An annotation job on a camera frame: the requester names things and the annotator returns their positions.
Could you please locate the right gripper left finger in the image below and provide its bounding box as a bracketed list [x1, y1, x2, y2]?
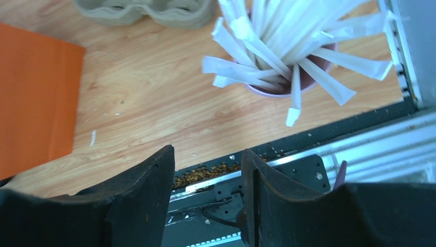
[1, 145, 175, 246]

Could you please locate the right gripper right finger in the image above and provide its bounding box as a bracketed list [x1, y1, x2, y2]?
[237, 149, 435, 246]

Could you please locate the orange paper bag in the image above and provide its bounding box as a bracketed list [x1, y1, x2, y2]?
[1, 24, 85, 179]

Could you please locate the pink holder with white straws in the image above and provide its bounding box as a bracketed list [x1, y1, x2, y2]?
[202, 1, 396, 127]

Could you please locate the brown cardboard cup carrier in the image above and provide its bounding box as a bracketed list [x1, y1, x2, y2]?
[73, 0, 216, 29]

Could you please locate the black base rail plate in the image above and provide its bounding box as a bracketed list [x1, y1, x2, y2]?
[162, 97, 416, 246]

